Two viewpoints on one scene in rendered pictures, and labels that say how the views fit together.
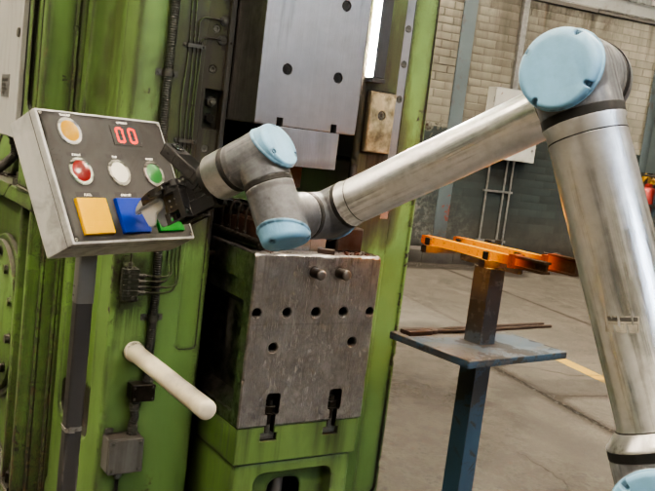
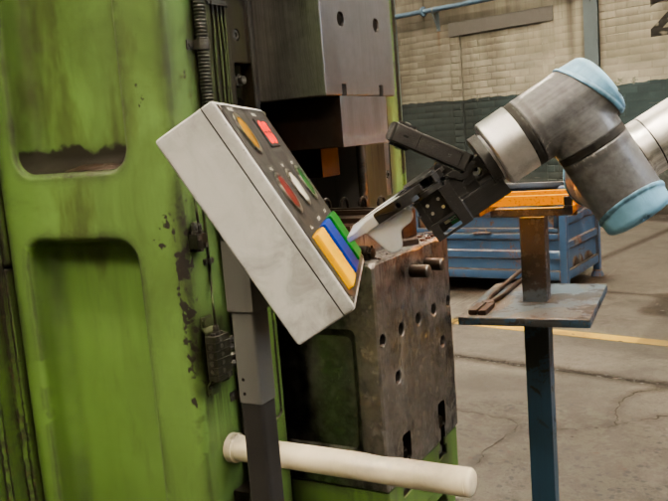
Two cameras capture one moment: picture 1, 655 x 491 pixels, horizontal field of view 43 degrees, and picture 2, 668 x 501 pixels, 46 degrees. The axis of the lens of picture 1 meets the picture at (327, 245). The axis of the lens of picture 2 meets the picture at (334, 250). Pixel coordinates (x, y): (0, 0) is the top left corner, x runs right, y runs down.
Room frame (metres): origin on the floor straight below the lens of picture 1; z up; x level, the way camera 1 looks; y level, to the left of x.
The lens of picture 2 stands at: (0.77, 0.88, 1.15)
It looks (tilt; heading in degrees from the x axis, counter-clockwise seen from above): 8 degrees down; 333
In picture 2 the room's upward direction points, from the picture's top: 5 degrees counter-clockwise
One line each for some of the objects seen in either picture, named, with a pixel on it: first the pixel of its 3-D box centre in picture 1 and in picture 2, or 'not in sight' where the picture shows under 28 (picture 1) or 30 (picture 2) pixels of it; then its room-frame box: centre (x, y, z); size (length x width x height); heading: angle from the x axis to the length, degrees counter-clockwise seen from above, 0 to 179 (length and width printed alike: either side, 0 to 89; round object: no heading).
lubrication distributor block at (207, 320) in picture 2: (132, 283); (220, 354); (2.03, 0.47, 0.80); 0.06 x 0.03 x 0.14; 124
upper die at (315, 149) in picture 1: (264, 142); (276, 128); (2.31, 0.20, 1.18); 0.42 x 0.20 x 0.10; 34
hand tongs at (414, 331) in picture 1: (481, 328); (507, 286); (2.43, -0.48, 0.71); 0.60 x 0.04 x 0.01; 127
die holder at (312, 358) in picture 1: (261, 314); (305, 345); (2.35, 0.16, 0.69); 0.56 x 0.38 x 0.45; 34
